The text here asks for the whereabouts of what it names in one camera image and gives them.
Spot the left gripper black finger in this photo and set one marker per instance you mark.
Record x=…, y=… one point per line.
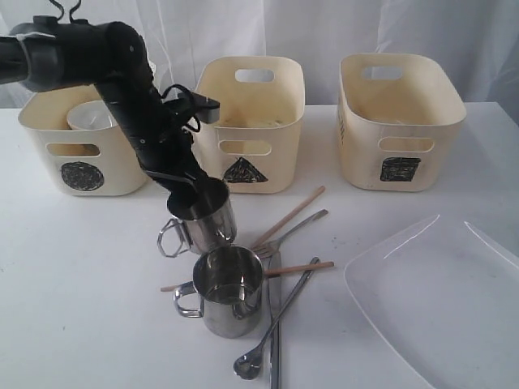
x=181, y=202
x=198, y=180

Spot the cream bin with triangle mark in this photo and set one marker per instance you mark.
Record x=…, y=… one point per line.
x=253, y=146

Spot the lower wooden chopstick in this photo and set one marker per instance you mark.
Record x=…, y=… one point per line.
x=300, y=268

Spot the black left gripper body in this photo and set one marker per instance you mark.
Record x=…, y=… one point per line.
x=164, y=152

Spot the stainless steel knife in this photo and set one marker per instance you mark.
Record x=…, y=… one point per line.
x=274, y=297

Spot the white curtain backdrop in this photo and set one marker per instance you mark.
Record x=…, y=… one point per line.
x=476, y=42

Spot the cream bin with circle mark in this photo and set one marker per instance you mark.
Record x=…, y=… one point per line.
x=80, y=162

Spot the stainless steel mug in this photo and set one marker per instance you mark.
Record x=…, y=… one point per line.
x=225, y=291
x=207, y=224

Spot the white rectangular plate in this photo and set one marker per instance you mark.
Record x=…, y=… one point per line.
x=444, y=296

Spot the stainless steel fork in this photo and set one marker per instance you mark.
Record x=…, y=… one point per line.
x=268, y=249

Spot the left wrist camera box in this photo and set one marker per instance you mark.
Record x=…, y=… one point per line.
x=205, y=109

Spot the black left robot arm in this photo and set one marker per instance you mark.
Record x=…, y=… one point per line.
x=45, y=55

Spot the long stainless steel spoon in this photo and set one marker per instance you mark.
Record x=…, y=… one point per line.
x=249, y=365

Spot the cream bin with square mark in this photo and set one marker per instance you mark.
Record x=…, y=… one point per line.
x=398, y=115

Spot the white ceramic bowl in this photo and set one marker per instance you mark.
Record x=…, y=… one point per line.
x=91, y=115

